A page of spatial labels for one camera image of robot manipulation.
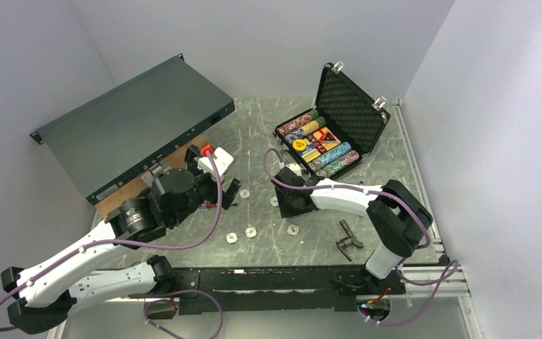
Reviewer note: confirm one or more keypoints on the dark grey rack server chassis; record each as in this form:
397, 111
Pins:
112, 139

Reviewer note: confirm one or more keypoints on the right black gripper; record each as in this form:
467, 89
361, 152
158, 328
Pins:
286, 209

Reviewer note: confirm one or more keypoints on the silver metal bracket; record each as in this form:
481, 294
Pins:
155, 171

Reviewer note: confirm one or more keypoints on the red card deck in case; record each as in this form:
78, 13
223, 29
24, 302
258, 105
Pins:
323, 140

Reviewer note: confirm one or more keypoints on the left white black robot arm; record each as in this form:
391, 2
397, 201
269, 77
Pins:
43, 296

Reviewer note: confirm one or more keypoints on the blue poker chip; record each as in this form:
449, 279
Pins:
231, 237
251, 232

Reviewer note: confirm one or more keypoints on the blue poker chip left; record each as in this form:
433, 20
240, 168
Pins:
231, 237

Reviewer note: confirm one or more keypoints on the yellow blue card deck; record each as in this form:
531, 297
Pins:
315, 154

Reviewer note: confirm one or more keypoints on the black poker chip case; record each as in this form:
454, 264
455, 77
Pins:
349, 112

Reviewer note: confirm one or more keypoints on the blue poker chip right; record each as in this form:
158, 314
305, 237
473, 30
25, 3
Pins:
251, 232

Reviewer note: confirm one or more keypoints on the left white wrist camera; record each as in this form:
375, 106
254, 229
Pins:
214, 158

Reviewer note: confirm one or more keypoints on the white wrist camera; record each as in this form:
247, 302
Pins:
295, 168
214, 158

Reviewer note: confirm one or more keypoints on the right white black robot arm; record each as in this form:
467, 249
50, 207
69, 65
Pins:
399, 219

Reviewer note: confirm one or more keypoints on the yellow big blind button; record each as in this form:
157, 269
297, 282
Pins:
299, 144

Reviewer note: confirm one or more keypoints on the red poker chip lower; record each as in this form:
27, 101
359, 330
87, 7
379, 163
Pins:
293, 230

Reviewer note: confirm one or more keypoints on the blue small blind button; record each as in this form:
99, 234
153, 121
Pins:
309, 148

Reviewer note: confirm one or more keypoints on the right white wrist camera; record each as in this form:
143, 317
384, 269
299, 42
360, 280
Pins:
295, 168

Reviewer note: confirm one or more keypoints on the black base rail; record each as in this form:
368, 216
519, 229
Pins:
341, 288

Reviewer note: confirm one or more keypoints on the grey poker chip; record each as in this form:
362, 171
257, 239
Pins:
274, 202
245, 193

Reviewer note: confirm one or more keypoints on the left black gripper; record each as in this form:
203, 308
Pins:
227, 195

